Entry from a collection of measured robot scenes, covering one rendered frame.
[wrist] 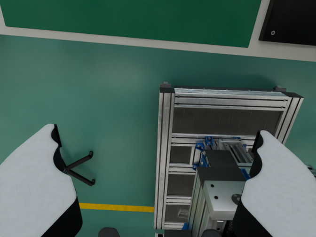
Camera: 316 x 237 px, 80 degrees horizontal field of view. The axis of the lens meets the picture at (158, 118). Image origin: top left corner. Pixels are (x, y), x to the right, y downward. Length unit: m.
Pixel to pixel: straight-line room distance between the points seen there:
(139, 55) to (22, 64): 0.77
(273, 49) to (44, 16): 0.58
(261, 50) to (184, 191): 1.24
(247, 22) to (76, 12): 0.41
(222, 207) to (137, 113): 1.05
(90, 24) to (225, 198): 0.53
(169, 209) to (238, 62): 1.25
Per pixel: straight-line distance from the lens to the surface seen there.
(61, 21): 0.57
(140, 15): 0.52
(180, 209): 1.74
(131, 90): 1.35
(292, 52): 0.64
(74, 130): 1.61
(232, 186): 0.54
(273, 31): 0.57
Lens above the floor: 1.27
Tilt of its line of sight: 63 degrees down
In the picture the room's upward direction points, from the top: 180 degrees clockwise
